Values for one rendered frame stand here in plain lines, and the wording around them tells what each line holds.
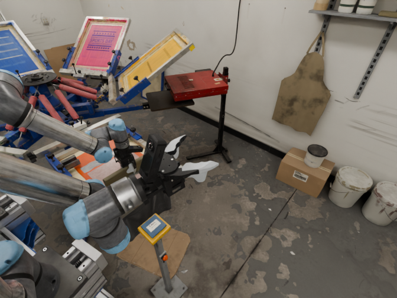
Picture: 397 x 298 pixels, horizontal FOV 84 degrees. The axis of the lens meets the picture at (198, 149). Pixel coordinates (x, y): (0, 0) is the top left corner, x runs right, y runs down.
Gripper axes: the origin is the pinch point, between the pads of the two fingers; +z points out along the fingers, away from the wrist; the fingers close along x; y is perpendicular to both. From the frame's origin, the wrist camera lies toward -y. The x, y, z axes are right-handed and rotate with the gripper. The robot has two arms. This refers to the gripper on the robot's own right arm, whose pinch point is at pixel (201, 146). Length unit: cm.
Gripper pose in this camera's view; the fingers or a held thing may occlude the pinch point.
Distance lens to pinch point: 58.7
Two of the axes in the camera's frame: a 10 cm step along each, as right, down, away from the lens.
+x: 5.8, 5.0, -6.4
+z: 8.1, -4.4, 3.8
